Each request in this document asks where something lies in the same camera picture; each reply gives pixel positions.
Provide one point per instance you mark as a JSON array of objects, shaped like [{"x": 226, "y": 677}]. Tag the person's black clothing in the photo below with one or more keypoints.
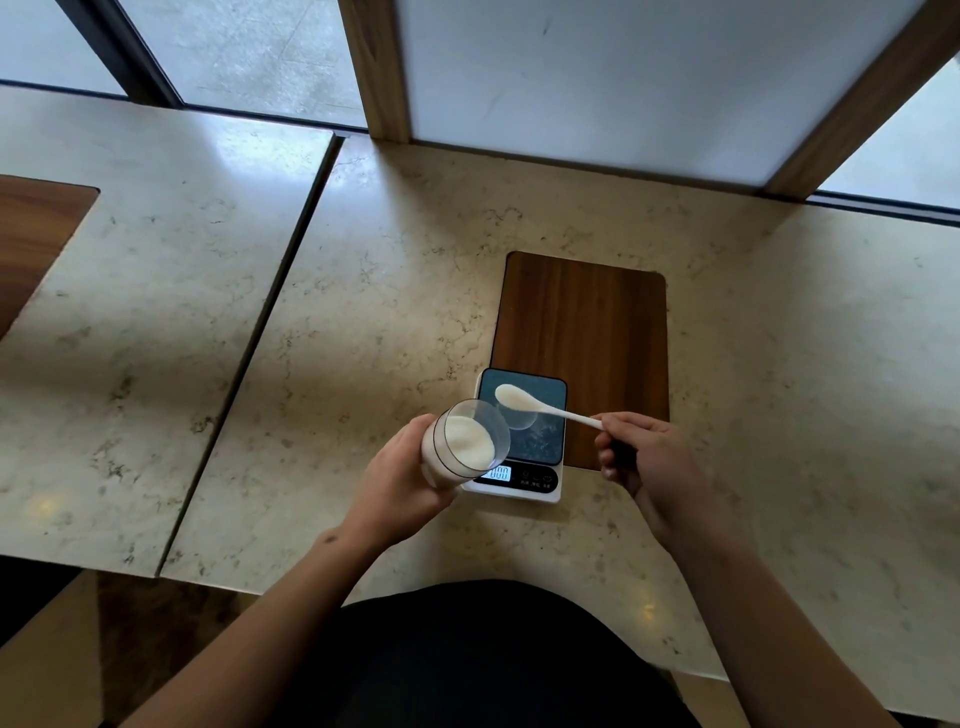
[{"x": 480, "y": 660}]

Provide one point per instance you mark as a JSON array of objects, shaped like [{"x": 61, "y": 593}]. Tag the person's right forearm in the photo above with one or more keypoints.
[{"x": 772, "y": 637}]

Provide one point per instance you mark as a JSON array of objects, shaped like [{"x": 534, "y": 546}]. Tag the wooden partition post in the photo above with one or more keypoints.
[
  {"x": 862, "y": 97},
  {"x": 375, "y": 67}
]

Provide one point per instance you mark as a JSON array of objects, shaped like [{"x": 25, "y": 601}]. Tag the person's left thumb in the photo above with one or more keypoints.
[{"x": 442, "y": 497}]

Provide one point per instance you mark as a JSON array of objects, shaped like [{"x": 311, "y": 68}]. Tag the white digital kitchen scale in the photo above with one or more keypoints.
[{"x": 540, "y": 450}]

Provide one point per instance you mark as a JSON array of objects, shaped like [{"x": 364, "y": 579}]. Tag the person's left forearm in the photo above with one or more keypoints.
[{"x": 247, "y": 637}]

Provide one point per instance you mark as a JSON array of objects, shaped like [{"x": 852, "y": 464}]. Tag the clear plastic cup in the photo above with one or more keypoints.
[{"x": 469, "y": 442}]

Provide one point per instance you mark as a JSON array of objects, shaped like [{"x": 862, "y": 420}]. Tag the dark wooden table inlay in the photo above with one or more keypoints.
[{"x": 592, "y": 330}]

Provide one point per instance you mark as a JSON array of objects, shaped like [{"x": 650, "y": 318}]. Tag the white powder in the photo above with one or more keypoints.
[{"x": 469, "y": 442}]

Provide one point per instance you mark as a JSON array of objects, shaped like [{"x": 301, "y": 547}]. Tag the white partition panel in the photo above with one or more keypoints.
[{"x": 645, "y": 75}]

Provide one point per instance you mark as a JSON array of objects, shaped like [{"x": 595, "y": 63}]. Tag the dark window frame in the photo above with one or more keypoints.
[{"x": 120, "y": 52}]

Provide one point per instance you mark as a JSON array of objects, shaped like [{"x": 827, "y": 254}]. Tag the person's right hand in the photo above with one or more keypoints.
[{"x": 664, "y": 480}]

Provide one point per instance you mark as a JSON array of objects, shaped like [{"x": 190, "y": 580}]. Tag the person's left hand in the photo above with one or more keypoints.
[{"x": 390, "y": 495}]

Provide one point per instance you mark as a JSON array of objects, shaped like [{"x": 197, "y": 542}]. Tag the white plastic spoon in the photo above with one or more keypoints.
[{"x": 540, "y": 406}]

